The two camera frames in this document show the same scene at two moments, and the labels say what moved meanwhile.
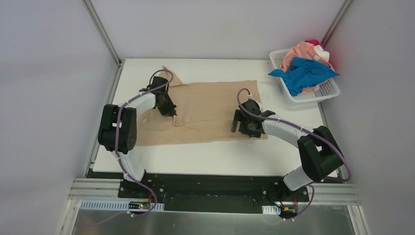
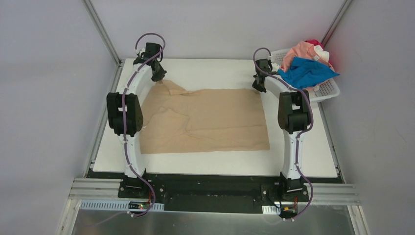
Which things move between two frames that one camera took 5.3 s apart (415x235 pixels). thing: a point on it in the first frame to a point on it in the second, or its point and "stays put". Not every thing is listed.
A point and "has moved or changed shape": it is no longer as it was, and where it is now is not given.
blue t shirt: [302, 73] stays put
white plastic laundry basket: [330, 88] stays put
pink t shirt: [304, 50] stays put
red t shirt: [315, 42] stays put
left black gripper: [167, 108] to [158, 74]
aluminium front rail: [334, 193] stays put
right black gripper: [239, 120] to [258, 82]
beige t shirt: [203, 113] has moved or changed shape
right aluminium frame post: [334, 22] stays put
